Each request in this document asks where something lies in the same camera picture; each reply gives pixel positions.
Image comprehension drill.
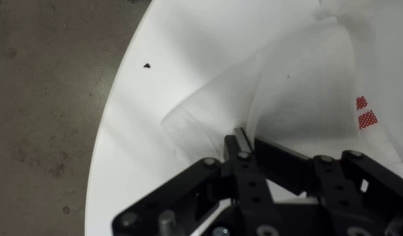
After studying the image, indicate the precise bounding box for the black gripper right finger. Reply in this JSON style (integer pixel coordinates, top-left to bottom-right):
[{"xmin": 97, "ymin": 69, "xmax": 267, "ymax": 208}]
[{"xmin": 254, "ymin": 139, "xmax": 317, "ymax": 195}]

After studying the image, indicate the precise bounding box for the round white pedestal table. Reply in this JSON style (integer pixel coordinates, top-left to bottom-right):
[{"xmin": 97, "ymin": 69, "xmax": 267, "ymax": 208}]
[{"xmin": 84, "ymin": 0, "xmax": 403, "ymax": 236}]

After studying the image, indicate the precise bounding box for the white towel with red stripes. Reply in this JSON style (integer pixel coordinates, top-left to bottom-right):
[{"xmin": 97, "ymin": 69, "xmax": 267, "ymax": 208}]
[{"xmin": 161, "ymin": 0, "xmax": 403, "ymax": 172}]

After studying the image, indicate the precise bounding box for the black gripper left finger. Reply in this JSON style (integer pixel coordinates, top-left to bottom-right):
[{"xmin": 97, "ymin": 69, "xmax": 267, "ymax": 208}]
[{"xmin": 224, "ymin": 127, "xmax": 257, "ymax": 174}]

